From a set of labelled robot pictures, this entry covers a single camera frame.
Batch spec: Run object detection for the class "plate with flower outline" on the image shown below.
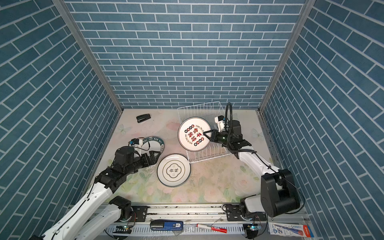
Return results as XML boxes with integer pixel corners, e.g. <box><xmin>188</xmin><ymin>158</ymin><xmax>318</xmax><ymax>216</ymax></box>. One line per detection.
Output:
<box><xmin>157</xmin><ymin>154</ymin><xmax>192</xmax><ymax>188</ymax></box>

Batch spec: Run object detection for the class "black stapler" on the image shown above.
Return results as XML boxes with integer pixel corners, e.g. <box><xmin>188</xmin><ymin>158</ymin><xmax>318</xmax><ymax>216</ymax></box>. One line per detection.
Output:
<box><xmin>136</xmin><ymin>114</ymin><xmax>151</xmax><ymax>123</ymax></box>

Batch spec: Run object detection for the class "blue black handheld device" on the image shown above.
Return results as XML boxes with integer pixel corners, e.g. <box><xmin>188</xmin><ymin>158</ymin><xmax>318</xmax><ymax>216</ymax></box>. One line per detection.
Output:
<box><xmin>150</xmin><ymin>220</ymin><xmax>184</xmax><ymax>231</ymax></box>

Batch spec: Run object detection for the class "right controller board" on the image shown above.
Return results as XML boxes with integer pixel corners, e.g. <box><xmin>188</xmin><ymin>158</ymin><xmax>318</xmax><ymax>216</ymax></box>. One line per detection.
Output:
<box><xmin>243</xmin><ymin>224</ymin><xmax>262</xmax><ymax>235</ymax></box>

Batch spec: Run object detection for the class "controller board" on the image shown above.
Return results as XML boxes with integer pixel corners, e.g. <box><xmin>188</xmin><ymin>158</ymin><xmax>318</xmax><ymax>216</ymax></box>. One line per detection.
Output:
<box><xmin>243</xmin><ymin>224</ymin><xmax>262</xmax><ymax>235</ymax></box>
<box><xmin>113</xmin><ymin>225</ymin><xmax>132</xmax><ymax>235</ymax></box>

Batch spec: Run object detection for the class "white wire dish rack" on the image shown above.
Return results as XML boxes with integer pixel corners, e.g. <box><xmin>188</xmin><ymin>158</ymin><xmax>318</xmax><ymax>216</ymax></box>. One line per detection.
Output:
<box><xmin>178</xmin><ymin>101</ymin><xmax>230</xmax><ymax>164</ymax></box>

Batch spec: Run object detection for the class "red handled screwdriver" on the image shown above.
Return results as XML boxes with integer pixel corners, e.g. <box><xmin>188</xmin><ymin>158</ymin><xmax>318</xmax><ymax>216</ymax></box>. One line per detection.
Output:
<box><xmin>197</xmin><ymin>224</ymin><xmax>228</xmax><ymax>234</ymax></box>

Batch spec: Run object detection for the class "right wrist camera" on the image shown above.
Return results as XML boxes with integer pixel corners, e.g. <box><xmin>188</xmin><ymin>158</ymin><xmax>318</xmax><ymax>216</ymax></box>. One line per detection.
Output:
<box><xmin>215</xmin><ymin>116</ymin><xmax>226</xmax><ymax>133</ymax></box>

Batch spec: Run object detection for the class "aluminium mounting rail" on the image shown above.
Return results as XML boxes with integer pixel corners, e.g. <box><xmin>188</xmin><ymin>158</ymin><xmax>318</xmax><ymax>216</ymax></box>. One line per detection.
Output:
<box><xmin>92</xmin><ymin>204</ymin><xmax>315</xmax><ymax>240</ymax></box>

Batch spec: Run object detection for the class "white toothpaste box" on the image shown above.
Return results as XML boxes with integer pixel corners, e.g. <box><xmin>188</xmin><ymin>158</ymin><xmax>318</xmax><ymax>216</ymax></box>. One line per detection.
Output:
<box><xmin>268</xmin><ymin>223</ymin><xmax>315</xmax><ymax>238</ymax></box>

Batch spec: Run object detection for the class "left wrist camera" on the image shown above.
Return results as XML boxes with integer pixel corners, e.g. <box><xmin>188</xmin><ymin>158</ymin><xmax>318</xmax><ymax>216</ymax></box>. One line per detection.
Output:
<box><xmin>129</xmin><ymin>139</ymin><xmax>140</xmax><ymax>146</ymax></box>

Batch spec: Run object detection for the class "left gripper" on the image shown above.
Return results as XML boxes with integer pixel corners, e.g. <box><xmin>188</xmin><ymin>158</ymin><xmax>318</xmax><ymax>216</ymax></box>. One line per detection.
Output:
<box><xmin>124</xmin><ymin>150</ymin><xmax>162</xmax><ymax>177</ymax></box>

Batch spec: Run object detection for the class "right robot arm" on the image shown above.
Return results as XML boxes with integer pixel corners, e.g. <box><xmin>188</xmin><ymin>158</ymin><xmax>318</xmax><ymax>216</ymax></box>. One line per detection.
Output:
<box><xmin>204</xmin><ymin>116</ymin><xmax>302</xmax><ymax>219</ymax></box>

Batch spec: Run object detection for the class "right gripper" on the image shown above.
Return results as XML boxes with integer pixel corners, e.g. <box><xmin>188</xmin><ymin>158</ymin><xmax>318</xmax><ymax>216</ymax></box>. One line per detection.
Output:
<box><xmin>204</xmin><ymin>129</ymin><xmax>234</xmax><ymax>146</ymax></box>

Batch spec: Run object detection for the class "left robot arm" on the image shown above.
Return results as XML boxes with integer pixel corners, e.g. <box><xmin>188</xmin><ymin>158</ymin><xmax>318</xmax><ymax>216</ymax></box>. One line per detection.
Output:
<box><xmin>31</xmin><ymin>146</ymin><xmax>161</xmax><ymax>240</ymax></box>

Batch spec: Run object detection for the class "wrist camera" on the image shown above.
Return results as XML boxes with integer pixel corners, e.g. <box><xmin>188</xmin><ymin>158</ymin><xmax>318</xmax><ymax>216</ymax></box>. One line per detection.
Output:
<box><xmin>215</xmin><ymin>116</ymin><xmax>226</xmax><ymax>133</ymax></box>
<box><xmin>129</xmin><ymin>139</ymin><xmax>140</xmax><ymax>146</ymax></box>

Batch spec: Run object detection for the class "left controller board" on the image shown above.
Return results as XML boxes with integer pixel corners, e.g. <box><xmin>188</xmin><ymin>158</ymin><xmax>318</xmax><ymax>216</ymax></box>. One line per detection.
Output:
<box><xmin>113</xmin><ymin>225</ymin><xmax>132</xmax><ymax>235</ymax></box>

